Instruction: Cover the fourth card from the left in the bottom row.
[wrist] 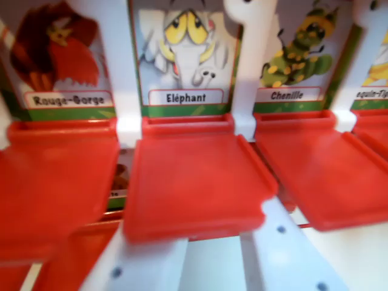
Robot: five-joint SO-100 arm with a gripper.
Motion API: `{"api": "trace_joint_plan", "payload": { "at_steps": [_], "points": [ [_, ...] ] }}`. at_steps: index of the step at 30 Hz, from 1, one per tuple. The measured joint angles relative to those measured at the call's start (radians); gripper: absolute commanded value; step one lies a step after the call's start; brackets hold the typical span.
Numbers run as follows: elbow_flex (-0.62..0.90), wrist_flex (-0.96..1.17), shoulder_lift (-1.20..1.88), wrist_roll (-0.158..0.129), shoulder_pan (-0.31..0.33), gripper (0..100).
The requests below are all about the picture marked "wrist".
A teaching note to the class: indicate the elephant picture card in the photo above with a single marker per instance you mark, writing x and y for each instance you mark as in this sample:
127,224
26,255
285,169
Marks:
185,60

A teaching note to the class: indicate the caterpillar picture card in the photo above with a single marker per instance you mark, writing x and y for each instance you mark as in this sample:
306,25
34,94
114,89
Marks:
297,60

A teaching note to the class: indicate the red and white game board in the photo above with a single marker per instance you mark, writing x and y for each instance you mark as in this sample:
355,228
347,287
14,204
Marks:
245,75

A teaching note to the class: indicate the robin picture card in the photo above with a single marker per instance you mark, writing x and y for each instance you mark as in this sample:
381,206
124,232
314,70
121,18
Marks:
60,60

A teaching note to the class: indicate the red flap under yellow card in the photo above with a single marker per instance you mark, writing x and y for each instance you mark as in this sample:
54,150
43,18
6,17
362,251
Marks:
374,124

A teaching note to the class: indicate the yellow figure picture card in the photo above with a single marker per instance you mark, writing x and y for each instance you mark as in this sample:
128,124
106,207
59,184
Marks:
376,75

